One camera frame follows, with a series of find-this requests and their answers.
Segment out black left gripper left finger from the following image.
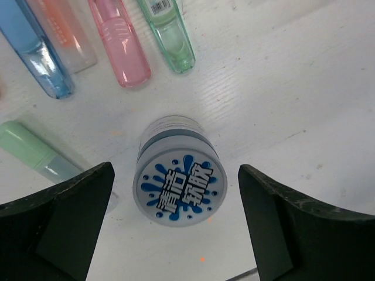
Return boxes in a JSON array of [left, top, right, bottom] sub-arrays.
[[1, 162, 115, 280]]

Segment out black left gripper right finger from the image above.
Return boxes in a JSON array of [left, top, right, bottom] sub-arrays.
[[238, 165, 374, 280]]

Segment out green highlighter pen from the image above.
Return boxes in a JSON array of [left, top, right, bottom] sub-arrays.
[[1, 121, 83, 184]]

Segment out blue-lidded cleaning gel jar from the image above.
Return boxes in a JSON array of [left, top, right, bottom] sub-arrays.
[[132, 115, 227, 227]]

